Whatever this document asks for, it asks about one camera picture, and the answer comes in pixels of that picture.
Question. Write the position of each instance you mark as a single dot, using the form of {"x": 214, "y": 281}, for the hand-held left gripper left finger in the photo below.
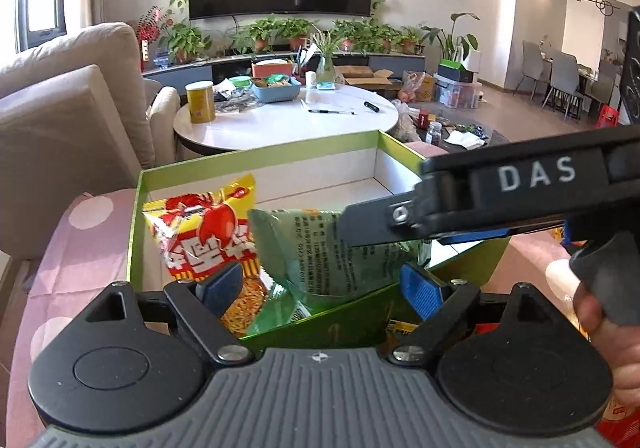
{"x": 220, "y": 285}

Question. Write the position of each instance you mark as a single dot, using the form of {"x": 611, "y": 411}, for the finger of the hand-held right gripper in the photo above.
{"x": 475, "y": 236}
{"x": 370, "y": 223}

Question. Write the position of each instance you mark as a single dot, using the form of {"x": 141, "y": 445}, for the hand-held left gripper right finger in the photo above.
{"x": 420, "y": 290}

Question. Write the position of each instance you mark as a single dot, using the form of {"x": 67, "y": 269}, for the yellow red crab snack packet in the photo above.
{"x": 200, "y": 228}

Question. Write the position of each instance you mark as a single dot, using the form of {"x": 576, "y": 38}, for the green snack packet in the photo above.
{"x": 320, "y": 263}

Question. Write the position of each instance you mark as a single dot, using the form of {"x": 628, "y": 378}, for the green cardboard box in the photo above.
{"x": 345, "y": 323}

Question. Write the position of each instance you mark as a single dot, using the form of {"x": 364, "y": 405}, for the person's right hand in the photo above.
{"x": 622, "y": 363}

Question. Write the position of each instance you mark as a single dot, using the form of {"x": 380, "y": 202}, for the dark coffee table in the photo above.
{"x": 495, "y": 133}

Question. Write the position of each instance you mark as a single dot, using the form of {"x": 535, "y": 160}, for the white paper sheet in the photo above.
{"x": 465, "y": 140}

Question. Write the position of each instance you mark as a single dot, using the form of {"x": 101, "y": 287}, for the clear plastic bag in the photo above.
{"x": 405, "y": 123}

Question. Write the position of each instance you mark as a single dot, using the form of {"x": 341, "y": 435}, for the red crate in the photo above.
{"x": 609, "y": 117}

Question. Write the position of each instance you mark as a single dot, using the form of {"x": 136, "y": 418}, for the glass jar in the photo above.
{"x": 434, "y": 134}

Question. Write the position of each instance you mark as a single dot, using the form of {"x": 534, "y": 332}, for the grey dining chair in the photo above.
{"x": 532, "y": 65}
{"x": 567, "y": 83}

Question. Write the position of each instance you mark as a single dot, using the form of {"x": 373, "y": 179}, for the black marker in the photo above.
{"x": 372, "y": 106}

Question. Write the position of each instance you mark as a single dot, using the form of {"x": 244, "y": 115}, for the small red box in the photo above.
{"x": 426, "y": 119}

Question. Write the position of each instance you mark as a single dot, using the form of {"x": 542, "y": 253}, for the white pen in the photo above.
{"x": 330, "y": 111}

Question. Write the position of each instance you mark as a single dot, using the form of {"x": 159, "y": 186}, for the clear storage box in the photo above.
{"x": 457, "y": 93}

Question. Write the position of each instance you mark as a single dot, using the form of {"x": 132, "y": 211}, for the round white table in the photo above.
{"x": 300, "y": 125}

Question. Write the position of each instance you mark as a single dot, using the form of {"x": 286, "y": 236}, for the green black box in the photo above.
{"x": 455, "y": 70}

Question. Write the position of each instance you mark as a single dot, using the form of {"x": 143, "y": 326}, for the open cardboard box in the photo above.
{"x": 365, "y": 78}

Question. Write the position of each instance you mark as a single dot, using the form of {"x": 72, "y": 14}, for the white cup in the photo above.
{"x": 310, "y": 79}

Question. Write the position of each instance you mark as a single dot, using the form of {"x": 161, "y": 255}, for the blue basket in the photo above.
{"x": 277, "y": 93}

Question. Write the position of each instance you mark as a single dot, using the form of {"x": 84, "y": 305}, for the glass vase with plant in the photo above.
{"x": 325, "y": 63}

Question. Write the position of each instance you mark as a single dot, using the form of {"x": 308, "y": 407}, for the large leaf plant white pot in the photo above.
{"x": 452, "y": 40}

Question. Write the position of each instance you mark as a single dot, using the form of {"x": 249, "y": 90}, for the pile of dark packets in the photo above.
{"x": 235, "y": 100}

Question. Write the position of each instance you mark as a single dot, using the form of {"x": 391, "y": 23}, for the yellow canister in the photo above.
{"x": 200, "y": 103}

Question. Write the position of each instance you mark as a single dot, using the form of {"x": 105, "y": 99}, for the orange storage box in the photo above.
{"x": 270, "y": 69}

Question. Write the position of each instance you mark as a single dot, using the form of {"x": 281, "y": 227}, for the beige sofa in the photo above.
{"x": 65, "y": 128}

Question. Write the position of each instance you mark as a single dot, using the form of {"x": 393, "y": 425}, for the row of green potted plants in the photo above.
{"x": 185, "y": 40}

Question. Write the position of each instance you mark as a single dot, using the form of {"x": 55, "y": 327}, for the red flower plant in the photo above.
{"x": 150, "y": 28}

